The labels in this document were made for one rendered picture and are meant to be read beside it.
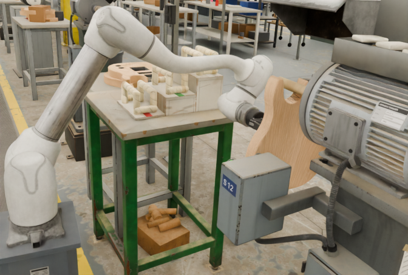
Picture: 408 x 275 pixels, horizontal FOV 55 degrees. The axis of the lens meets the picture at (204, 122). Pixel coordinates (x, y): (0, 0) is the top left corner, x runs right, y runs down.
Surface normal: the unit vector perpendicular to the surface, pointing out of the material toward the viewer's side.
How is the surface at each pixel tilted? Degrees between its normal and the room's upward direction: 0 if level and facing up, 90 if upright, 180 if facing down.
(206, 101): 90
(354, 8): 90
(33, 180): 70
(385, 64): 90
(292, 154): 91
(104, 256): 0
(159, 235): 0
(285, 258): 0
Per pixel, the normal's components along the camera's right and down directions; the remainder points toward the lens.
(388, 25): -0.86, 0.14
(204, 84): 0.49, 0.34
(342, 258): 0.05, -0.93
